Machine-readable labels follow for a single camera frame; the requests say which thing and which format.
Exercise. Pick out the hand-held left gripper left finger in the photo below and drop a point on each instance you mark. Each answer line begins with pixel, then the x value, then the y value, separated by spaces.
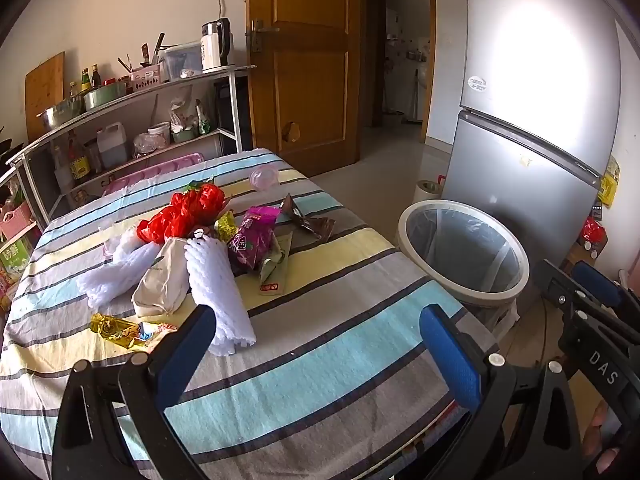
pixel 187 355

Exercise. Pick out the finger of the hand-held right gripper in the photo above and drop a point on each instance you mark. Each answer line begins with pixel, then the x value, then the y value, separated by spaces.
pixel 597 282
pixel 565 285

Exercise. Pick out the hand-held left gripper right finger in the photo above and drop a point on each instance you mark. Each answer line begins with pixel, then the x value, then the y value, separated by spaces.
pixel 450 360

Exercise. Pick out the white foam net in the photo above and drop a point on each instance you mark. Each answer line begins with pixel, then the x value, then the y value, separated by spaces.
pixel 115 270
pixel 215 285

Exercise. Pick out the gold candy wrapper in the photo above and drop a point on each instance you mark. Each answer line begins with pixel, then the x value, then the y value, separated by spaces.
pixel 115 330

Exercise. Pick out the beige paper bag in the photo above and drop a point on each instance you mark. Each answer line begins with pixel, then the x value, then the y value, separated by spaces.
pixel 160 280

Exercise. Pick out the white round trash bin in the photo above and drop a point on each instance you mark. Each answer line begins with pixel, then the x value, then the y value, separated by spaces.
pixel 460 250

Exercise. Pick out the beige wrapper red label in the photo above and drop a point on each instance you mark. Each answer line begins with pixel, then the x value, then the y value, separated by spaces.
pixel 275 282

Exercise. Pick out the purple snack packet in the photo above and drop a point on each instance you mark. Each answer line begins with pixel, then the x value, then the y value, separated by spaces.
pixel 250 240

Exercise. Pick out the yellow green snack packet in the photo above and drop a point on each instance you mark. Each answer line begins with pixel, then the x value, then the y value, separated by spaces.
pixel 226 227

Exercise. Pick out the red plastic bag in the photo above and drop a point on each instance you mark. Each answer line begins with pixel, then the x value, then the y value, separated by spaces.
pixel 190 207

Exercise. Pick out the brown foil wrapper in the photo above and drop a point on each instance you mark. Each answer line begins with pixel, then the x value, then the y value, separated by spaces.
pixel 310 225

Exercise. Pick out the pink plastic cup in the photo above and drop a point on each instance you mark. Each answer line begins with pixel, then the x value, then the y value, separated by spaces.
pixel 262 180

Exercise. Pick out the person's right hand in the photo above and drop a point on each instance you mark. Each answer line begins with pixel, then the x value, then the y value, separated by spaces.
pixel 595 430

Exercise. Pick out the small red bag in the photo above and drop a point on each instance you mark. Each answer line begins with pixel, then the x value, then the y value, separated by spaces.
pixel 592 232

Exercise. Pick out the white plastic stool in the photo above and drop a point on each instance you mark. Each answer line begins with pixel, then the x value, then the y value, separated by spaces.
pixel 505 317

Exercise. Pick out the striped tablecloth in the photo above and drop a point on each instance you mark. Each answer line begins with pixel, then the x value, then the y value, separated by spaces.
pixel 325 360

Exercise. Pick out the white paper roll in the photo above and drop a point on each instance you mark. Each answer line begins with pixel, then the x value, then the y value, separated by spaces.
pixel 427 195

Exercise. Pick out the silver refrigerator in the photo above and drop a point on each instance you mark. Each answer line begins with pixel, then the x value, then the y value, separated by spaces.
pixel 525 110

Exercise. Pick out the pink storage box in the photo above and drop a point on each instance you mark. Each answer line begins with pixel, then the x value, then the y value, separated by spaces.
pixel 165 165

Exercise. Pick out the green carton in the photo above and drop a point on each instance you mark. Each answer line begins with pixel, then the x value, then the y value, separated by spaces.
pixel 14 260

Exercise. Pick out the clear plastic food bag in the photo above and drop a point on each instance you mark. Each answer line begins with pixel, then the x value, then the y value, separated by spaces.
pixel 147 146

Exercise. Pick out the pink plastic crate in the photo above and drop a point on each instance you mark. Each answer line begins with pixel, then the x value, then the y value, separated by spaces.
pixel 15 222

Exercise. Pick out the dark glass jar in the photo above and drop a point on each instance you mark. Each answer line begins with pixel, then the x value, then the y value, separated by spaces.
pixel 94 157

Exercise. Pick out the yellow label oil bottle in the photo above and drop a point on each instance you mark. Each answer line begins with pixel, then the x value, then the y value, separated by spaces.
pixel 79 165

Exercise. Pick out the green bowl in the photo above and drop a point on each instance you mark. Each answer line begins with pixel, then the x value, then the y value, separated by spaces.
pixel 183 135

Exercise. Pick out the white plastic jug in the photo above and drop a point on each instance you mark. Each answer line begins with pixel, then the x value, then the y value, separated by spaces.
pixel 112 147

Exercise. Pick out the clear plastic bottle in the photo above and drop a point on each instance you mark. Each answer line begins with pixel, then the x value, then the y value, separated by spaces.
pixel 62 172

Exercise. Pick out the white lidded tub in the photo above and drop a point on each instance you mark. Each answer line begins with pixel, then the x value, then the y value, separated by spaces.
pixel 159 134

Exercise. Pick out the green white packet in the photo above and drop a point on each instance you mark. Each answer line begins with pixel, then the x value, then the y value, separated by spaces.
pixel 204 120

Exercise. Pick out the white plastic bag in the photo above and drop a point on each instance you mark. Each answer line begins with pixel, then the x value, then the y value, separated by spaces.
pixel 182 115

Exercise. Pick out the grey metal shelf rack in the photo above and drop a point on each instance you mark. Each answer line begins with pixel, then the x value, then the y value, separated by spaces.
pixel 150 92

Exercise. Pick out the metal basin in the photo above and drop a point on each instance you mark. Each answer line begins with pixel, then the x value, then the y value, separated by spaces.
pixel 60 112

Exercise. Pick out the pink utensil basket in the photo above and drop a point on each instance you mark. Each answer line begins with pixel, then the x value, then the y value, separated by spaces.
pixel 145 79

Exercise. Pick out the small sauce bottle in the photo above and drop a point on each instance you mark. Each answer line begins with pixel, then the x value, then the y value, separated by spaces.
pixel 74 91

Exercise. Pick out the clear plastic storage box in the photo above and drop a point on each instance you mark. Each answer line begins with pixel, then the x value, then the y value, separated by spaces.
pixel 182 62

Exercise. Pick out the dark sauce bottle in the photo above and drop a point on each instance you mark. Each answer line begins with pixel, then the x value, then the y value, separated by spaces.
pixel 96 76

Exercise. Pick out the wooden door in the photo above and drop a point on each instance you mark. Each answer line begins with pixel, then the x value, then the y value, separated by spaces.
pixel 310 85

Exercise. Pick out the wooden cutting board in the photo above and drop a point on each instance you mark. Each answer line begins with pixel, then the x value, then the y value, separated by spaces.
pixel 45 85

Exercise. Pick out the white electric kettle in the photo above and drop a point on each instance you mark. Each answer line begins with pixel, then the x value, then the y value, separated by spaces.
pixel 215 47

